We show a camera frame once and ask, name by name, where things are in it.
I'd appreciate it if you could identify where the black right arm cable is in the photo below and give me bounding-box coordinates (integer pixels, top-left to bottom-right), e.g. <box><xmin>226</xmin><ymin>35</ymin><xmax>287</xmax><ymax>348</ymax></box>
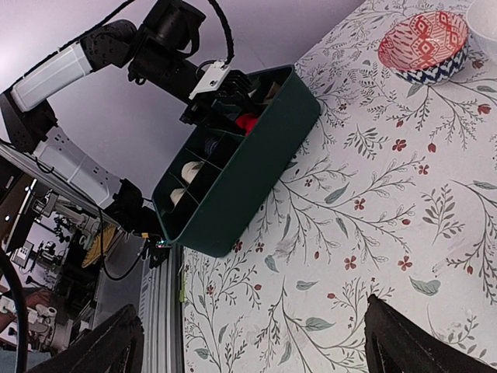
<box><xmin>0</xmin><ymin>248</ymin><xmax>30</xmax><ymax>373</ymax></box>

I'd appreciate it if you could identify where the cream rolled underwear front slot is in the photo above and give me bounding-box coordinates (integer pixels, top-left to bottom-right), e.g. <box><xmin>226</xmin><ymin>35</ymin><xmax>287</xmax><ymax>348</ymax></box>
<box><xmin>170</xmin><ymin>188</ymin><xmax>186</xmax><ymax>207</ymax></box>

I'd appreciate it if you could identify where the khaki tan underwear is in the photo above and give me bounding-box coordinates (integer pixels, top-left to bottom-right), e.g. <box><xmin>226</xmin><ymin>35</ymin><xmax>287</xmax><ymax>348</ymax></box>
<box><xmin>262</xmin><ymin>82</ymin><xmax>281</xmax><ymax>105</ymax></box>

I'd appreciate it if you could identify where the white ceramic bowl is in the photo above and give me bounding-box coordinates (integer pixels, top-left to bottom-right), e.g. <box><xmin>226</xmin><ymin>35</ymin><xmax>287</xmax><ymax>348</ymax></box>
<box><xmin>466</xmin><ymin>0</ymin><xmax>496</xmax><ymax>54</ymax></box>

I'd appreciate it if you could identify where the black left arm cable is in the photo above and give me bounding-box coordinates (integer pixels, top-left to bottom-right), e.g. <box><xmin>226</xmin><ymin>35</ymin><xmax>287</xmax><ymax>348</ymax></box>
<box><xmin>196</xmin><ymin>0</ymin><xmax>236</xmax><ymax>78</ymax></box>

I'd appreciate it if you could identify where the red garment with white print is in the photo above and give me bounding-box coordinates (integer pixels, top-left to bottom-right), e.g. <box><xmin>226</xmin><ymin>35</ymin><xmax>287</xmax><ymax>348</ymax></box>
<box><xmin>235</xmin><ymin>113</ymin><xmax>259</xmax><ymax>136</ymax></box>

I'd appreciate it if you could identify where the pink patterned small bowl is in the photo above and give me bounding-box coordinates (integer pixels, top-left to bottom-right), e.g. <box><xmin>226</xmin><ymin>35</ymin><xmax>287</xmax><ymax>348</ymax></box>
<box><xmin>377</xmin><ymin>11</ymin><xmax>469</xmax><ymax>85</ymax></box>

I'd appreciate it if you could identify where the aluminium front rail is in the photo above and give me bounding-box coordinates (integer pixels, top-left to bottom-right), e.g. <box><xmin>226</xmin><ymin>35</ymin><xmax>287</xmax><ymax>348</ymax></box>
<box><xmin>1</xmin><ymin>141</ymin><xmax>185</xmax><ymax>372</ymax></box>

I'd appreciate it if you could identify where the floral patterned table mat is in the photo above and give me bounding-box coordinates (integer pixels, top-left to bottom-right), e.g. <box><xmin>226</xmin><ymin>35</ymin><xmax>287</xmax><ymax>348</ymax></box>
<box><xmin>182</xmin><ymin>1</ymin><xmax>496</xmax><ymax>372</ymax></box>

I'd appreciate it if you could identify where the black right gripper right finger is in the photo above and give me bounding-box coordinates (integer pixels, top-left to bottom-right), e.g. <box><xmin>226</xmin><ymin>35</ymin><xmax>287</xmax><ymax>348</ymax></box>
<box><xmin>364</xmin><ymin>295</ymin><xmax>496</xmax><ymax>373</ymax></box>

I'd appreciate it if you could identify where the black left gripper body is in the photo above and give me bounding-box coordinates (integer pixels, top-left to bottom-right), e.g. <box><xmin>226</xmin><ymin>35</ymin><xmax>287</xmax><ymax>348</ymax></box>
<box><xmin>128</xmin><ymin>26</ymin><xmax>256</xmax><ymax>127</ymax></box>

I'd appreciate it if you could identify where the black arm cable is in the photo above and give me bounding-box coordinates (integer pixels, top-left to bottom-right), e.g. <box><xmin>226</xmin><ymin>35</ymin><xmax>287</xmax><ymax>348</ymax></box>
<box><xmin>0</xmin><ymin>248</ymin><xmax>30</xmax><ymax>373</ymax></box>
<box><xmin>196</xmin><ymin>0</ymin><xmax>236</xmax><ymax>78</ymax></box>

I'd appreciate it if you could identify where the dark green divided organizer tray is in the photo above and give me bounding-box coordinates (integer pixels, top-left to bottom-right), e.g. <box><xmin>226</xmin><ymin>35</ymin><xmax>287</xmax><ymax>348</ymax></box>
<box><xmin>152</xmin><ymin>64</ymin><xmax>320</xmax><ymax>257</ymax></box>

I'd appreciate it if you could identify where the green tape scrap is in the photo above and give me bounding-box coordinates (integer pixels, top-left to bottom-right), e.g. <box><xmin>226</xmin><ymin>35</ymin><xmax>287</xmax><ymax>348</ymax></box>
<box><xmin>178</xmin><ymin>263</ymin><xmax>185</xmax><ymax>303</ymax></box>

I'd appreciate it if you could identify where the cream rolled underwear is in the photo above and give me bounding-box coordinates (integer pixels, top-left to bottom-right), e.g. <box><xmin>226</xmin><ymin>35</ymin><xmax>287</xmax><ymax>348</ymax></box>
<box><xmin>181</xmin><ymin>161</ymin><xmax>203</xmax><ymax>184</ymax></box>

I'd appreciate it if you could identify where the grey striped rolled underwear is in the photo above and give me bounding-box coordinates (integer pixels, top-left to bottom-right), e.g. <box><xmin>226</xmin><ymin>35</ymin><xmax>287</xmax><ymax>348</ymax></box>
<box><xmin>203</xmin><ymin>137</ymin><xmax>220</xmax><ymax>156</ymax></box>

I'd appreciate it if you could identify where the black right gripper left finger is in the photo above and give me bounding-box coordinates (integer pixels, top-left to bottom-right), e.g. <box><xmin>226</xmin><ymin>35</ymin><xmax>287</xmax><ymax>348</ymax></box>
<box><xmin>30</xmin><ymin>304</ymin><xmax>144</xmax><ymax>373</ymax></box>

